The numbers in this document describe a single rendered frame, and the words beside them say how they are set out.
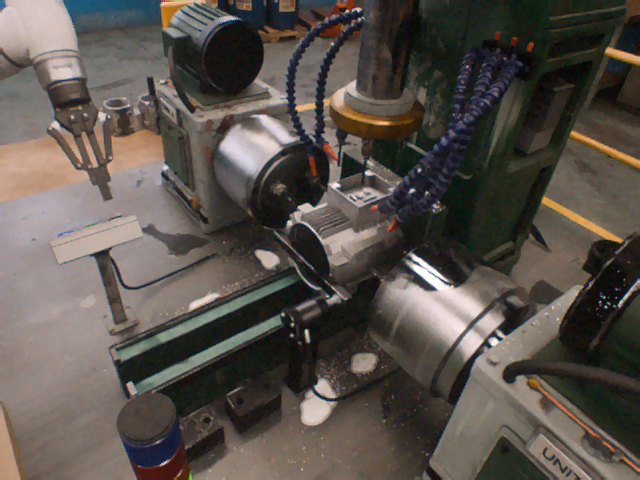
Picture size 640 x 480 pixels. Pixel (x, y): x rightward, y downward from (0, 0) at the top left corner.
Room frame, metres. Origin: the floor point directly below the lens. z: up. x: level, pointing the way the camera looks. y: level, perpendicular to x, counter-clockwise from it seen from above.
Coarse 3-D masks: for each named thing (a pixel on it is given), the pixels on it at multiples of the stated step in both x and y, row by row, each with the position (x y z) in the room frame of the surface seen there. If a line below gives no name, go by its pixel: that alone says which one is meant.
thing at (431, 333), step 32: (416, 256) 0.63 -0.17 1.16; (448, 256) 0.63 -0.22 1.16; (384, 288) 0.60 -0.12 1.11; (416, 288) 0.58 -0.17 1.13; (448, 288) 0.56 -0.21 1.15; (480, 288) 0.56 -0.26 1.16; (512, 288) 0.57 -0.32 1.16; (384, 320) 0.56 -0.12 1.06; (416, 320) 0.53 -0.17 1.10; (448, 320) 0.52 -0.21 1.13; (480, 320) 0.51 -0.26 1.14; (512, 320) 0.53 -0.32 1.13; (416, 352) 0.50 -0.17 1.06; (448, 352) 0.48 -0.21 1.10; (480, 352) 0.49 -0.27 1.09; (448, 384) 0.46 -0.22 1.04
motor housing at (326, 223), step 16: (320, 208) 0.83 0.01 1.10; (336, 208) 0.83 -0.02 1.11; (288, 224) 0.84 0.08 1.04; (304, 224) 0.79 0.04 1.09; (320, 224) 0.77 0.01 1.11; (336, 224) 0.78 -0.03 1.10; (384, 224) 0.84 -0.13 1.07; (304, 240) 0.85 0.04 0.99; (320, 240) 0.75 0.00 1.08; (368, 240) 0.78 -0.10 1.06; (400, 240) 0.82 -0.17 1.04; (320, 256) 0.85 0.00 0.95; (336, 256) 0.73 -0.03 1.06; (368, 256) 0.77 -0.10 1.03; (384, 256) 0.79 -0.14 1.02; (304, 272) 0.80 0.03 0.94; (336, 272) 0.71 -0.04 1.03; (352, 272) 0.73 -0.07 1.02; (368, 272) 0.77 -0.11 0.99; (320, 288) 0.74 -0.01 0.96
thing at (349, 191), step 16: (352, 176) 0.90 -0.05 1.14; (368, 176) 0.91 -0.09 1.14; (336, 192) 0.84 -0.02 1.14; (352, 192) 0.89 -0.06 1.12; (368, 192) 0.86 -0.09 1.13; (384, 192) 0.89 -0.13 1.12; (352, 208) 0.80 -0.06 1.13; (368, 208) 0.81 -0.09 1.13; (352, 224) 0.80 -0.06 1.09; (368, 224) 0.81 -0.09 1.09
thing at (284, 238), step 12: (276, 240) 0.82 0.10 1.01; (288, 240) 0.80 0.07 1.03; (288, 252) 0.78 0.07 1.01; (300, 252) 0.77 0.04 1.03; (300, 264) 0.75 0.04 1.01; (312, 264) 0.73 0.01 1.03; (312, 276) 0.72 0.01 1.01; (324, 276) 0.70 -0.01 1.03; (324, 288) 0.69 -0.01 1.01; (336, 288) 0.67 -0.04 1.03; (348, 300) 0.64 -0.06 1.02
